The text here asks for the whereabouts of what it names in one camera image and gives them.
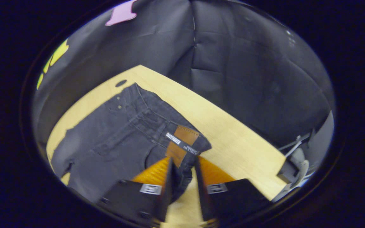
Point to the black backdrop cloth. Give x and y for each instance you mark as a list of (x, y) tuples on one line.
[(233, 79)]

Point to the grey chair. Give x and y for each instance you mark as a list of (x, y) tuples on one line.
[(299, 164)]

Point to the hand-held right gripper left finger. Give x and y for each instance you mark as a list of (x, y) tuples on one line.
[(167, 190)]

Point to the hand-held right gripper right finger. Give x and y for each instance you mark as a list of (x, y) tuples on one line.
[(201, 196)]

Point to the black jeans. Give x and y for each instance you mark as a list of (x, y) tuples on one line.
[(112, 142)]

